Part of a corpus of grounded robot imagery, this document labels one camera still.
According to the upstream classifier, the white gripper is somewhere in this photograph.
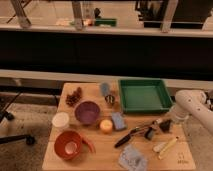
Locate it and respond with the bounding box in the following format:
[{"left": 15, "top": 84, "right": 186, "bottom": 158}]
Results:
[{"left": 159, "top": 113, "right": 185, "bottom": 133}]

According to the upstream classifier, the blue eraser block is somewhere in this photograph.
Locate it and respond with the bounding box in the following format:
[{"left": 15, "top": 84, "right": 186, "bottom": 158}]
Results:
[{"left": 111, "top": 113, "right": 126, "bottom": 131}]

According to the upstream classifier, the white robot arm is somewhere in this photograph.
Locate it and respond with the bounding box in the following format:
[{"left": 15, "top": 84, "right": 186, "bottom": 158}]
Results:
[{"left": 164, "top": 90, "right": 213, "bottom": 135}]

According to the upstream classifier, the small metal cup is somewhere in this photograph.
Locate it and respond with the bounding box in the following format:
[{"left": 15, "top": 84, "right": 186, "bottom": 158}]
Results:
[{"left": 105, "top": 94, "right": 115, "bottom": 106}]

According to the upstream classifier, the white paper cup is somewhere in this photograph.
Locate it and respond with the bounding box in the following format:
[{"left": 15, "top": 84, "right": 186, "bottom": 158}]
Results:
[{"left": 52, "top": 112, "right": 70, "bottom": 130}]

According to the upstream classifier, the white marker pen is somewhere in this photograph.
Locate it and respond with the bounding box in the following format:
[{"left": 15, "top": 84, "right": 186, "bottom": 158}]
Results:
[{"left": 151, "top": 118, "right": 163, "bottom": 125}]

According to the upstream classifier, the yellow wooden stick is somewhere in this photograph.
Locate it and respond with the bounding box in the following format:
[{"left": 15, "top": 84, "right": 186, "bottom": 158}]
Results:
[{"left": 158, "top": 137, "right": 179, "bottom": 160}]

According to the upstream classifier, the cream wooden spatula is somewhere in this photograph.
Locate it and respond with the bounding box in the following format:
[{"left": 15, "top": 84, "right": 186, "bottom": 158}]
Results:
[{"left": 153, "top": 142, "right": 166, "bottom": 153}]

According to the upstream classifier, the green plastic tray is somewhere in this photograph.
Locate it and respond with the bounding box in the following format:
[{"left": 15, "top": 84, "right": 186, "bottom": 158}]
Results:
[{"left": 118, "top": 79, "right": 173, "bottom": 114}]

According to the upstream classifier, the orange round fruit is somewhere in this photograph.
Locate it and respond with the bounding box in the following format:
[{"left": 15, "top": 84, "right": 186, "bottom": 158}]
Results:
[{"left": 100, "top": 119, "right": 113, "bottom": 133}]

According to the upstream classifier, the wooden table board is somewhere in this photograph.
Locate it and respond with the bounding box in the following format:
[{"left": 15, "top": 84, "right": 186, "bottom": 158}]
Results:
[{"left": 42, "top": 83, "right": 196, "bottom": 171}]

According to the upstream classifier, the purple bowl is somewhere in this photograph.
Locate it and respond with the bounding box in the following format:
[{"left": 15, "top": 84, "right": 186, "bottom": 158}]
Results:
[{"left": 74, "top": 101, "right": 100, "bottom": 125}]

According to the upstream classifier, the brown grape bunch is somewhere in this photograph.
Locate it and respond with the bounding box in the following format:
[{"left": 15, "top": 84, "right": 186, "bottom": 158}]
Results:
[{"left": 66, "top": 87, "right": 82, "bottom": 107}]

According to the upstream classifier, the orange plastic bowl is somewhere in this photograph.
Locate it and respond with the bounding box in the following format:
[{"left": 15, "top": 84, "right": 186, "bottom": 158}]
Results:
[{"left": 54, "top": 131, "right": 82, "bottom": 160}]

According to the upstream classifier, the black tripod stand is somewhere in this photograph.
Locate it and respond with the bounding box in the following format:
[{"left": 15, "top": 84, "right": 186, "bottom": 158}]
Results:
[{"left": 0, "top": 93, "right": 36, "bottom": 146}]

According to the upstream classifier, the black handled peeler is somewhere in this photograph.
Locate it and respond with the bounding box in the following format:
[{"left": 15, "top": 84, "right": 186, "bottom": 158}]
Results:
[{"left": 114, "top": 125, "right": 149, "bottom": 148}]

